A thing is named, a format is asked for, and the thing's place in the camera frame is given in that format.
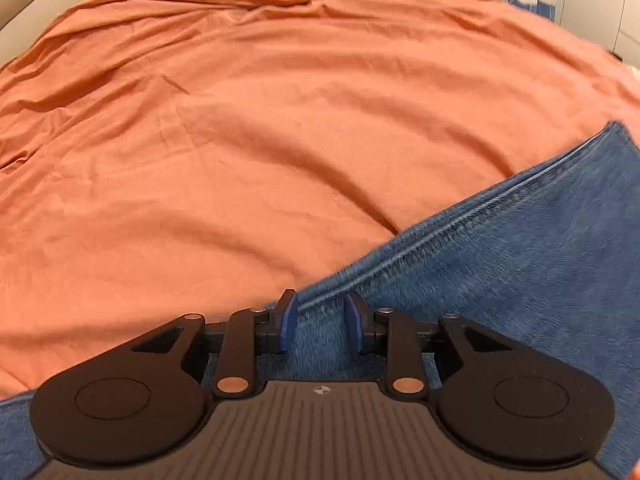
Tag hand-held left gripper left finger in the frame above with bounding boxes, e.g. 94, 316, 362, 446
131, 288, 300, 399

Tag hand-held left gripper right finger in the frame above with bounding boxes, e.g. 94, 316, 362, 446
345, 292, 507, 398

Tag blue denim pants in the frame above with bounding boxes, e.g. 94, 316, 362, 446
0, 120, 640, 480

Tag orange bed sheet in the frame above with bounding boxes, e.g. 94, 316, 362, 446
0, 0, 640, 401

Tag beige headboard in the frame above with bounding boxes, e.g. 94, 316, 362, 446
0, 0, 151, 73

